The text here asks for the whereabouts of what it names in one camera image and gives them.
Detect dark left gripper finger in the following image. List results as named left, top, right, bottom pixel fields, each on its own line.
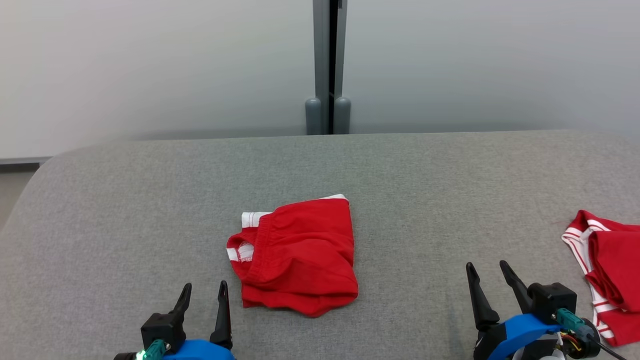
left=209, top=279, right=234, bottom=350
left=170, top=282, right=193, bottom=317

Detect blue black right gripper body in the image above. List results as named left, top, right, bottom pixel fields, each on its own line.
left=472, top=313, right=565, bottom=360

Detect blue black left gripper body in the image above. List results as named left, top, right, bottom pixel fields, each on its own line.
left=162, top=338, right=237, bottom=360

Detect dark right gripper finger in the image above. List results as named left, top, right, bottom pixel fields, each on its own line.
left=465, top=261, right=501, bottom=333
left=498, top=259, right=534, bottom=316

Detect red basketball jersey black print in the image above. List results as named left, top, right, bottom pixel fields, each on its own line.
left=561, top=210, right=640, bottom=348

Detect red shorts white side panels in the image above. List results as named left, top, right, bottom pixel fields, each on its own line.
left=226, top=194, right=360, bottom=319

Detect teal left camera connector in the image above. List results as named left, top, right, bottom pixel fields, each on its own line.
left=142, top=338, right=169, bottom=360

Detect teal camera connector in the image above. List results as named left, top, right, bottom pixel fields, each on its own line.
left=142, top=338, right=169, bottom=360
left=554, top=308, right=599, bottom=342

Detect teal right camera connector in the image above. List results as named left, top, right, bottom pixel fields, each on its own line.
left=554, top=308, right=599, bottom=342

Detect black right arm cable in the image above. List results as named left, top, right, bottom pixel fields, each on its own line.
left=586, top=334, right=627, bottom=360

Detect grey metal partition post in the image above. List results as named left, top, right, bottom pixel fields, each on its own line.
left=304, top=0, right=352, bottom=136

